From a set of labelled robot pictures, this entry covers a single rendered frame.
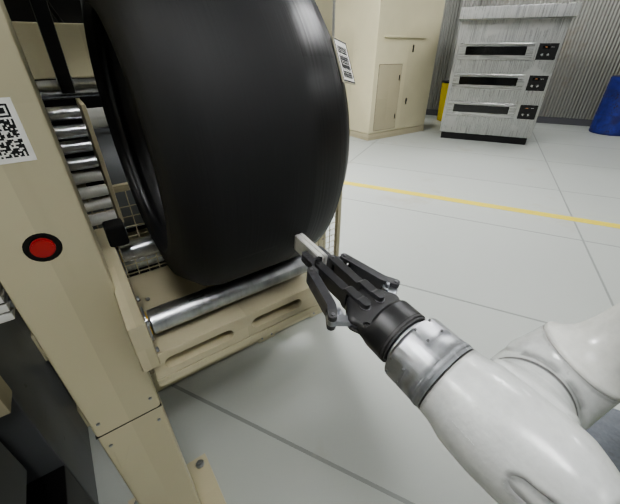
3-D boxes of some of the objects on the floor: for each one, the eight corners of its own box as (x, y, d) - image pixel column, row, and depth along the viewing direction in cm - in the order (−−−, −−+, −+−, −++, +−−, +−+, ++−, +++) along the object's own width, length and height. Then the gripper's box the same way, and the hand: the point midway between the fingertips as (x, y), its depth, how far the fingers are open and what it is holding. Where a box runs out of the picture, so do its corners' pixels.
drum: (623, 131, 607) (651, 75, 559) (634, 137, 561) (665, 77, 513) (584, 128, 629) (607, 74, 581) (591, 134, 583) (617, 76, 535)
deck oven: (435, 140, 547) (461, 6, 452) (440, 128, 630) (463, 13, 536) (531, 148, 500) (583, 2, 405) (523, 134, 583) (564, 9, 489)
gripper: (450, 300, 40) (331, 211, 55) (374, 348, 34) (262, 233, 49) (432, 338, 45) (326, 246, 60) (362, 387, 39) (263, 271, 53)
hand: (309, 251), depth 52 cm, fingers closed
